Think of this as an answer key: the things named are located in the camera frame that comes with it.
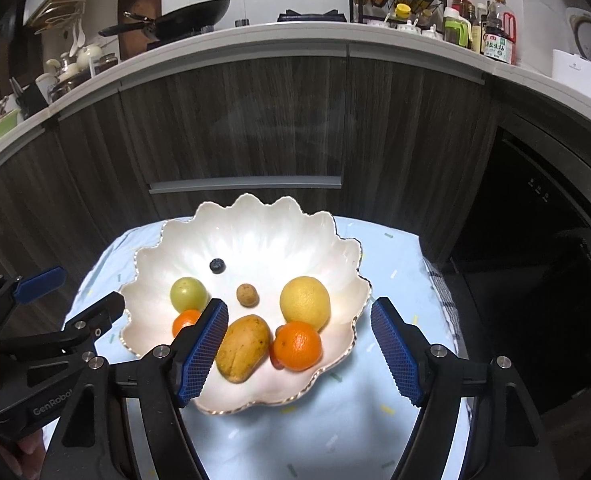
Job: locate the blue white condiment jar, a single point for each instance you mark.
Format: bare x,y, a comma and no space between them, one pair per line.
409,26

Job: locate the orange mandarin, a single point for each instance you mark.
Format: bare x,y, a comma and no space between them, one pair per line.
298,345
185,322

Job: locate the dark blueberry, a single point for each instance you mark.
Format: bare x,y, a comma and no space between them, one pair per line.
217,265

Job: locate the yellow cap bottle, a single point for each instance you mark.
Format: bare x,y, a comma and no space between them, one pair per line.
401,12

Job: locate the black knife block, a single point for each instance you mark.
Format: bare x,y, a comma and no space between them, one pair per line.
30,95

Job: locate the wooden cutting board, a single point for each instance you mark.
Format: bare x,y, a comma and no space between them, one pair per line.
138,0

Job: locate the round green plum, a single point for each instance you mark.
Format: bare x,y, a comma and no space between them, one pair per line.
189,294

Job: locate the brown longan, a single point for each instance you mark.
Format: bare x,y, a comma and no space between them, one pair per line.
247,294

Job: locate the slim dark glass bottle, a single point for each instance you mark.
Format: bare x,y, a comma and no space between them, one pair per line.
478,25

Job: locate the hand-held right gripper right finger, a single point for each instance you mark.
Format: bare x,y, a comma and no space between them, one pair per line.
398,350

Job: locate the pink condiment jar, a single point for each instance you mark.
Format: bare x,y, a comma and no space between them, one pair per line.
378,22

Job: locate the white rectangular container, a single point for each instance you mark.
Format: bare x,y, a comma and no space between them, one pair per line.
580,77

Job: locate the white scalloped bowl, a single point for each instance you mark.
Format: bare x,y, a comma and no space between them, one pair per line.
255,245

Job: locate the black wok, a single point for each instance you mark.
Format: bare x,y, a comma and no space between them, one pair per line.
190,15

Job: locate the black built-in dishwasher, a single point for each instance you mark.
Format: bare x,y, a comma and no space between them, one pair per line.
535,240

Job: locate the person's left hand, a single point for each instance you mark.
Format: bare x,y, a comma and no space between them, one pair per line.
30,452

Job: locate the yellow lemon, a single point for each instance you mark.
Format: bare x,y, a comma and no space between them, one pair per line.
305,302

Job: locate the red lid jar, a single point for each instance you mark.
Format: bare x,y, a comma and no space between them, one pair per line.
460,3

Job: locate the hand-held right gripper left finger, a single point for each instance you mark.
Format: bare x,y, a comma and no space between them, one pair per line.
203,350

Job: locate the dark wood kitchen cabinet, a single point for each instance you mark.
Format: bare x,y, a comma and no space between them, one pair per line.
275,110

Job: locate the white hanging ladle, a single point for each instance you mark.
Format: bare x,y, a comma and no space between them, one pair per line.
79,40

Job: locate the yellow mango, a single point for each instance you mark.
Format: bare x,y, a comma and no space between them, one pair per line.
243,347

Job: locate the glass jar with dark contents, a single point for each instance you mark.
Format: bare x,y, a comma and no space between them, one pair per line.
108,62

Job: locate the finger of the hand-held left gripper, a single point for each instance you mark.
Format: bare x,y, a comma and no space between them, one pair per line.
40,281
95,319

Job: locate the light blue patterned cloth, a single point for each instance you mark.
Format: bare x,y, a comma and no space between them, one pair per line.
390,260

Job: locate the white teapot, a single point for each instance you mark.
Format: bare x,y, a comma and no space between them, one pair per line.
90,56

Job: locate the black gas stove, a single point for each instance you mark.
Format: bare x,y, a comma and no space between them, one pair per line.
310,15

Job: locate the green oil jug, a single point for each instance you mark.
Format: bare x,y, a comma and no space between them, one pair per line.
456,27

